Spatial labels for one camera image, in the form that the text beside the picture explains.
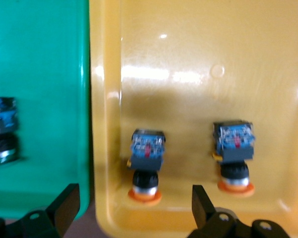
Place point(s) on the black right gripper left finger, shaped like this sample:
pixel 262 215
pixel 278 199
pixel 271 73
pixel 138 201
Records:
pixel 64 205

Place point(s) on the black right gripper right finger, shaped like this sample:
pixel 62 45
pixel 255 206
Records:
pixel 203 210

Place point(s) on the yellow push button switch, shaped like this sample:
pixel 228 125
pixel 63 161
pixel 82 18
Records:
pixel 146 151
pixel 234 146

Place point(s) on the green push button switch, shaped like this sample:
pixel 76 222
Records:
pixel 2 116

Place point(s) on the yellow plastic tray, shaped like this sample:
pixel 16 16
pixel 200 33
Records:
pixel 188 99

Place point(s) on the green plastic tray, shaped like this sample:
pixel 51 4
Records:
pixel 39 49

